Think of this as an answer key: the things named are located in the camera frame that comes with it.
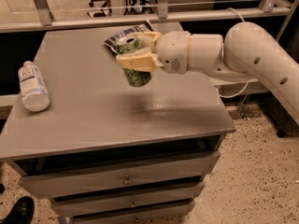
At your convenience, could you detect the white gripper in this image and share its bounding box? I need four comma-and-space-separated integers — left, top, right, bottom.
116, 31, 191, 74

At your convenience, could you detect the green soda can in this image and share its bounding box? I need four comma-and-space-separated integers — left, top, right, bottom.
116, 35, 151, 87

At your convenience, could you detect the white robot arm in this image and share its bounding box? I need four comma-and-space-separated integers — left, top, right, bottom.
116, 21, 299, 123

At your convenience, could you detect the blue chip bag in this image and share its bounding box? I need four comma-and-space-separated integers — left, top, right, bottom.
105, 22, 153, 52

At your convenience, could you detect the grey drawer cabinet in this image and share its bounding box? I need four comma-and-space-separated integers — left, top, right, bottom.
0, 21, 237, 224

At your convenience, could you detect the clear plastic water bottle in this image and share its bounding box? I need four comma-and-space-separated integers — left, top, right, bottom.
18, 61, 50, 112

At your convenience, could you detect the top grey drawer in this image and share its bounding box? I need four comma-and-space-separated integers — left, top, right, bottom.
19, 151, 220, 199

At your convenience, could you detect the grey drawer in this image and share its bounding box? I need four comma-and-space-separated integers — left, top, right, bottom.
72, 200, 195, 224
51, 181, 204, 217
19, 151, 220, 199

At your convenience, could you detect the middle grey drawer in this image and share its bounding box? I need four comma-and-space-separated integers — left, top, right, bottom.
51, 181, 204, 217

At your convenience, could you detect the dark cart on floor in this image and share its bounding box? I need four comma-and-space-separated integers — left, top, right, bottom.
263, 93, 299, 137

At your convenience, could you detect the bottom grey drawer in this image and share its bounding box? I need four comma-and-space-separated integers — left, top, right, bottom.
72, 200, 195, 224

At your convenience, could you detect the black shoe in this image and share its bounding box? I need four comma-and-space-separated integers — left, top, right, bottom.
1, 196, 35, 224

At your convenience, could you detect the white cable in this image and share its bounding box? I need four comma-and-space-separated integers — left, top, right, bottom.
217, 7, 252, 99

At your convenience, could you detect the metal railing frame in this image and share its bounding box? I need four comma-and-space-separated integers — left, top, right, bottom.
0, 0, 298, 33

